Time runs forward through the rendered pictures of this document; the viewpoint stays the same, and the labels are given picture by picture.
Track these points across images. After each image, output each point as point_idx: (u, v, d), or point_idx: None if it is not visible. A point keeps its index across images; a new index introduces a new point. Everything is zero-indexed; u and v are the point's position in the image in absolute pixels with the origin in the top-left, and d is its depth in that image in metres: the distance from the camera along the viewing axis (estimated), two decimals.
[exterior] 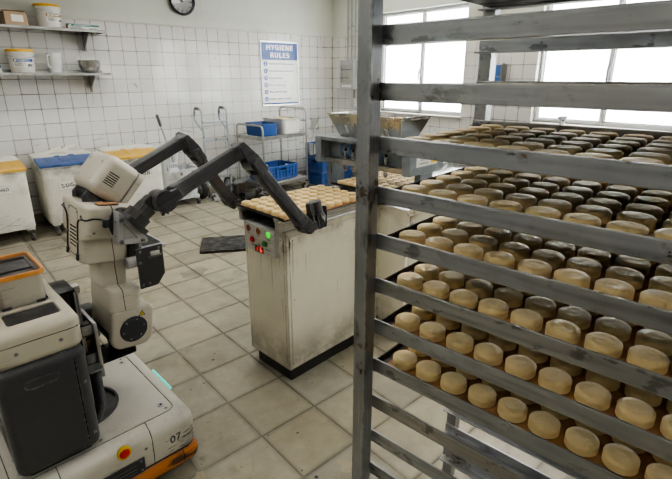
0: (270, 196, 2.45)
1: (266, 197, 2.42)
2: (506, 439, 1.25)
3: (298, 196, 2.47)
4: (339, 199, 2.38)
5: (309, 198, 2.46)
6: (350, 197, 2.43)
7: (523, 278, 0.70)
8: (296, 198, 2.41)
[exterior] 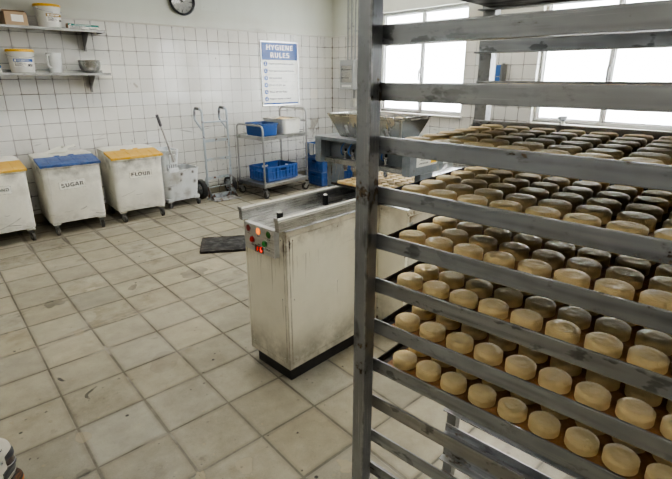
0: None
1: None
2: (506, 439, 1.25)
3: None
4: None
5: None
6: None
7: (523, 278, 0.70)
8: None
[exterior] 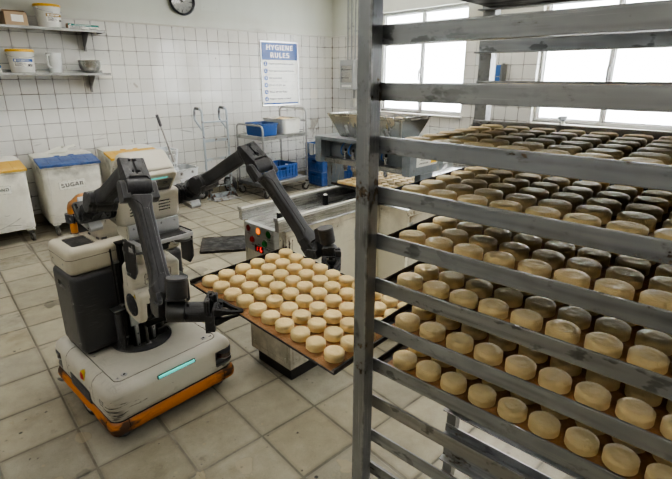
0: (315, 264, 1.55)
1: (306, 262, 1.56)
2: (506, 439, 1.25)
3: (324, 287, 1.42)
4: (291, 324, 1.20)
5: (318, 299, 1.36)
6: (311, 337, 1.15)
7: (523, 278, 0.70)
8: (303, 284, 1.41)
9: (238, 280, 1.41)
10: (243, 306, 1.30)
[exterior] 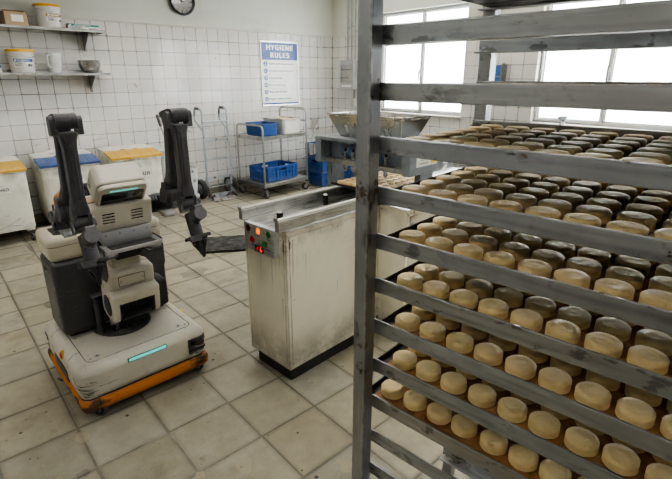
0: None
1: None
2: None
3: None
4: (569, 473, 0.79)
5: None
6: None
7: (523, 278, 0.70)
8: None
9: None
10: (467, 436, 0.89)
